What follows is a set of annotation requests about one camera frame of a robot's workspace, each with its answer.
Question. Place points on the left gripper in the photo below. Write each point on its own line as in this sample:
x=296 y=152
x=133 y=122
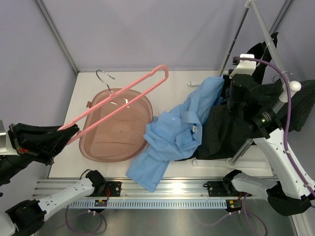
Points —
x=47 y=143

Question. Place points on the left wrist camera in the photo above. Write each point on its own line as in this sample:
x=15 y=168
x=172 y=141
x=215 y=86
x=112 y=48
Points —
x=5 y=143

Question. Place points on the aluminium mounting rail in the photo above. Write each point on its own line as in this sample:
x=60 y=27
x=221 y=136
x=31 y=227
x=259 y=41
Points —
x=169 y=188

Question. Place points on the light blue shirt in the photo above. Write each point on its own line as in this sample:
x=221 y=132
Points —
x=175 y=135

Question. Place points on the pink translucent plastic basin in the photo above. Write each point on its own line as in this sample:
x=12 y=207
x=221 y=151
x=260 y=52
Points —
x=120 y=137

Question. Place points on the light blue cable duct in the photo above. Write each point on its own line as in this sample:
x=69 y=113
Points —
x=149 y=204

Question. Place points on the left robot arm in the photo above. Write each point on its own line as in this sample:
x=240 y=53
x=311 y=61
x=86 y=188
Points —
x=28 y=216

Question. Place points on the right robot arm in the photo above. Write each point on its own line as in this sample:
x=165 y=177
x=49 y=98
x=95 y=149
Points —
x=293 y=192

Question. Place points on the pink hanger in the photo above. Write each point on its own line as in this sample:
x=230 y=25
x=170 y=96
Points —
x=113 y=95

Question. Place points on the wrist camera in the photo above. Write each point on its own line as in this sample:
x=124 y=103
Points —
x=246 y=67
x=5 y=143

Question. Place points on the white clothes rack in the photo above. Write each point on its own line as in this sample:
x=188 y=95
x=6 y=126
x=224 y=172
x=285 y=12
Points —
x=236 y=162

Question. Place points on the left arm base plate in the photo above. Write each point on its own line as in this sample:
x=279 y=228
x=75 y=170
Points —
x=107 y=189

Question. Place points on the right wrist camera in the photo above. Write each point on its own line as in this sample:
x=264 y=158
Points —
x=246 y=67

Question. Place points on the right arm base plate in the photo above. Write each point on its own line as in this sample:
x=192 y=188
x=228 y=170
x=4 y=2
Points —
x=220 y=188

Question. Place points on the dark striped shirt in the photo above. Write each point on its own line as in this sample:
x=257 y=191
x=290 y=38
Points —
x=222 y=137

